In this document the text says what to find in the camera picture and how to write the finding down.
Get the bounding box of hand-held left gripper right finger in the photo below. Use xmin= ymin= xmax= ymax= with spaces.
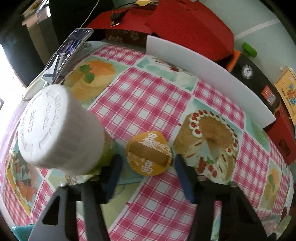
xmin=174 ymin=155 xmax=277 ymax=241

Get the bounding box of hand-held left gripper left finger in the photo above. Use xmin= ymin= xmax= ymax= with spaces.
xmin=28 ymin=154 xmax=123 ymax=241

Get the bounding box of orange round plush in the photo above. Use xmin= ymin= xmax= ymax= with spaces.
xmin=125 ymin=130 xmax=173 ymax=177

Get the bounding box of white plastic bottle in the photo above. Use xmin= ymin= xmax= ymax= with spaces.
xmin=18 ymin=84 xmax=116 ymax=175

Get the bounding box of printed checkered tablecloth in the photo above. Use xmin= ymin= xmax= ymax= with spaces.
xmin=0 ymin=41 xmax=294 ymax=241

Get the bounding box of teal plastic toy case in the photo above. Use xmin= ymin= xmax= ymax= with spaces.
xmin=13 ymin=225 xmax=35 ymax=241

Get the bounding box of red carton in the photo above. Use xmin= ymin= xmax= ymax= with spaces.
xmin=264 ymin=102 xmax=296 ymax=166

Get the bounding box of white board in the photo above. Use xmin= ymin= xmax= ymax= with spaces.
xmin=146 ymin=35 xmax=277 ymax=127

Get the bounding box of black box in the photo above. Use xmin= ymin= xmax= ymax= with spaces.
xmin=231 ymin=52 xmax=281 ymax=114

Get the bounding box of orange carton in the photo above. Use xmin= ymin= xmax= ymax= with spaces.
xmin=228 ymin=50 xmax=242 ymax=72

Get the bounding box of smartphone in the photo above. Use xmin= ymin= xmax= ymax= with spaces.
xmin=42 ymin=28 xmax=94 ymax=84

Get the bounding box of green round knob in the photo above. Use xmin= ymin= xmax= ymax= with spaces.
xmin=242 ymin=42 xmax=258 ymax=58

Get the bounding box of black cabinet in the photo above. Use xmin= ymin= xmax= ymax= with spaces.
xmin=0 ymin=0 xmax=60 ymax=87

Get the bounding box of large red gift box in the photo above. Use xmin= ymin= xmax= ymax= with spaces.
xmin=87 ymin=0 xmax=235 ymax=62

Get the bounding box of black clip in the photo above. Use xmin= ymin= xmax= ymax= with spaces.
xmin=110 ymin=11 xmax=126 ymax=26

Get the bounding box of yellow box with handle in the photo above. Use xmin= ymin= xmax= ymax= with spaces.
xmin=274 ymin=67 xmax=296 ymax=127

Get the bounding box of white cable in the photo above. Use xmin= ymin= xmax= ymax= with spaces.
xmin=22 ymin=0 xmax=100 ymax=101

